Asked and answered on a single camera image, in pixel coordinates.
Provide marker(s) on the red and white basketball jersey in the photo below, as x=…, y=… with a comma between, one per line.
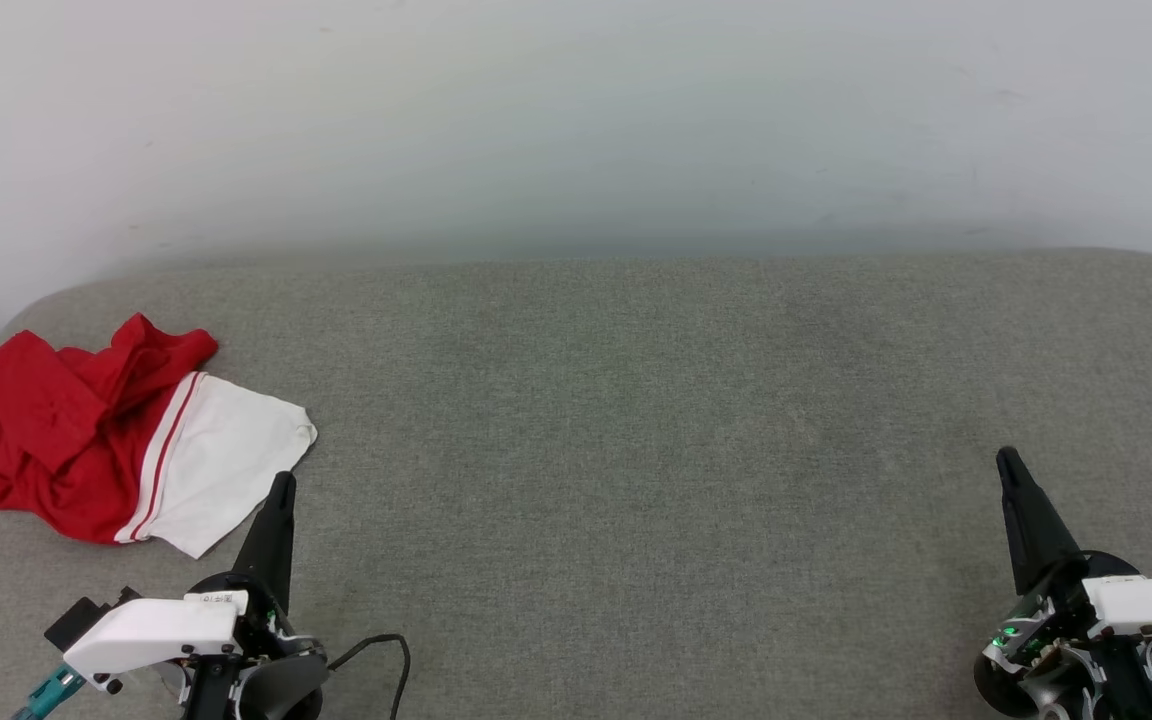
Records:
x=56, y=440

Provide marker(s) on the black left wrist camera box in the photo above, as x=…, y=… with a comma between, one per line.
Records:
x=81, y=620

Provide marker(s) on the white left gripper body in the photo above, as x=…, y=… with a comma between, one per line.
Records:
x=151, y=628

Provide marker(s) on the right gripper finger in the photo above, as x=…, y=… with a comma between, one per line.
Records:
x=1034, y=530

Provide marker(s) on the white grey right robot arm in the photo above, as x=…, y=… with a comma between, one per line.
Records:
x=1001, y=690

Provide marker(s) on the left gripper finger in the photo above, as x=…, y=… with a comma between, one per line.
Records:
x=271, y=550

